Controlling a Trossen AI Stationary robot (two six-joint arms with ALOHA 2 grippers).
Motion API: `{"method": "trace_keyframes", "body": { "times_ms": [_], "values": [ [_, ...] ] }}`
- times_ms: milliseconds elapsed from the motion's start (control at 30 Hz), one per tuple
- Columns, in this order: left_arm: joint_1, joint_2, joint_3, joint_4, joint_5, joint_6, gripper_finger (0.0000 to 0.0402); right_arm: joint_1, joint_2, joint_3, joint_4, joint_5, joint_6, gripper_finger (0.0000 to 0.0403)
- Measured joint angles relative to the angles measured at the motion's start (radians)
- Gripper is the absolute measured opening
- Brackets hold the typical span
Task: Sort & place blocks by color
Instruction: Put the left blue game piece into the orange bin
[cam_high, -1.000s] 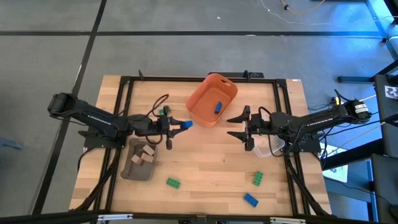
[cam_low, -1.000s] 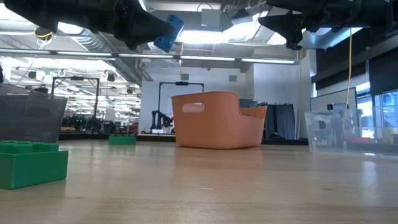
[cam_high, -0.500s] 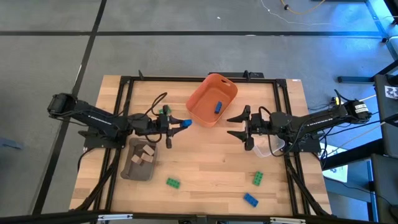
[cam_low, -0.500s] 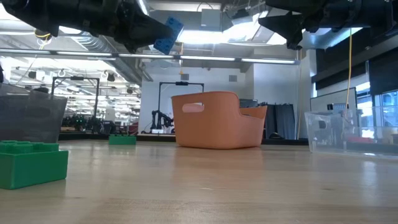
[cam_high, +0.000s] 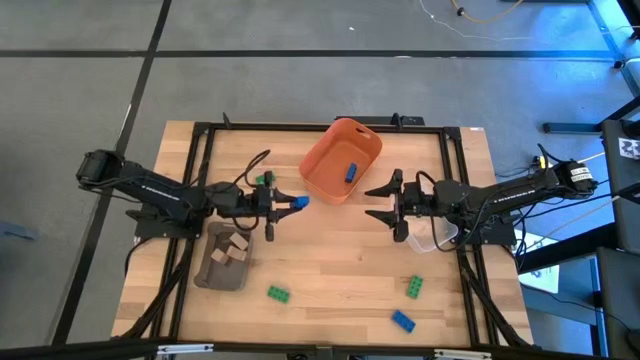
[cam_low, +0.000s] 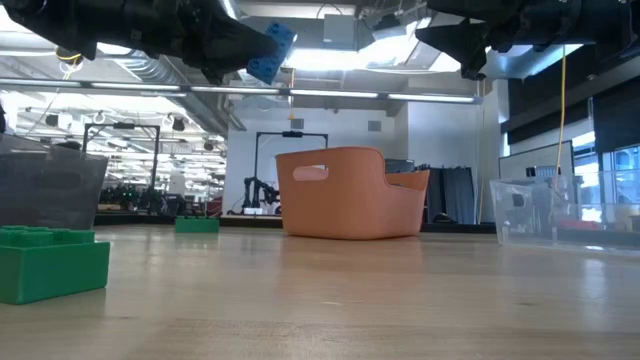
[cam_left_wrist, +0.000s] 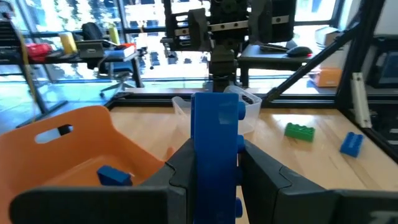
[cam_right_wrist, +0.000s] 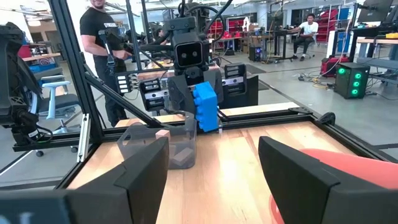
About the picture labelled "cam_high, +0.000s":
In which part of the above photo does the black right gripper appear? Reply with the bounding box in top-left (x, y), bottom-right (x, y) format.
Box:
top-left (363, 168), bottom-right (437, 244)

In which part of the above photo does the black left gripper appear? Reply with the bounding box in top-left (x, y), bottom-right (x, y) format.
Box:
top-left (247, 171), bottom-right (305, 243)

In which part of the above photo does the orange plastic bin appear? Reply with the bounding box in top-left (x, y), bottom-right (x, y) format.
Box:
top-left (298, 117), bottom-right (384, 205)

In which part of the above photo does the clear plastic bin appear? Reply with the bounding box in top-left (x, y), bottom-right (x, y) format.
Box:
top-left (405, 217), bottom-right (460, 255)

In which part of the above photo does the grey translucent plastic bin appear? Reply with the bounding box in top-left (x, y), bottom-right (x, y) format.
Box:
top-left (193, 222), bottom-right (253, 293)

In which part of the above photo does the white paper sheet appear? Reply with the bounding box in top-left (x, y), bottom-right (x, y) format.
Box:
top-left (519, 230), bottom-right (561, 295)

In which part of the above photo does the black diagonal beam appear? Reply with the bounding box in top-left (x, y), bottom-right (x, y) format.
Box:
top-left (517, 222), bottom-right (617, 275)

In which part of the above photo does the black floor beam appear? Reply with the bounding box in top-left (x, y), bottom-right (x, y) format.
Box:
top-left (542, 94), bottom-right (640, 135)

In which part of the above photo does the black cabinet with tag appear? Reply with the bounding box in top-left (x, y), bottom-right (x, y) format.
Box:
top-left (601, 118), bottom-right (640, 254)

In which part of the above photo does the black rig crossbeam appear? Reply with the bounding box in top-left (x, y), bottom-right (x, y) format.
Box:
top-left (0, 337), bottom-right (640, 360)

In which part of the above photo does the black and white tag marker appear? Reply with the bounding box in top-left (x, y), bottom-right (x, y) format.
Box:
top-left (618, 137), bottom-right (640, 161)

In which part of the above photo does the black box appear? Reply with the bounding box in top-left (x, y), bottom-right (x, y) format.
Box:
top-left (596, 247), bottom-right (640, 359)

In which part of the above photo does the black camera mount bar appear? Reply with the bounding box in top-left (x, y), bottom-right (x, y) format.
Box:
top-left (333, 112), bottom-right (426, 127)

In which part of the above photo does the black aluminium table frame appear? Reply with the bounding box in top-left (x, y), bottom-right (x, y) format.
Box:
top-left (112, 112), bottom-right (535, 349)

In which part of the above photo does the yellow power cord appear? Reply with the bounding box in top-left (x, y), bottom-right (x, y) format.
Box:
top-left (532, 151), bottom-right (606, 174)

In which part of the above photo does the silver aluminium bracket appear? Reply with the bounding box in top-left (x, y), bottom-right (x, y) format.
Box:
top-left (432, 348), bottom-right (493, 360)
top-left (156, 343), bottom-right (215, 357)

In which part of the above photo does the thin white cable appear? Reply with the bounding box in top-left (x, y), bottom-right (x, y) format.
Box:
top-left (418, 0), bottom-right (531, 41)

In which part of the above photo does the blue-lit metal rail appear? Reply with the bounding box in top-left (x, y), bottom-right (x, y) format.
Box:
top-left (587, 0), bottom-right (640, 96)

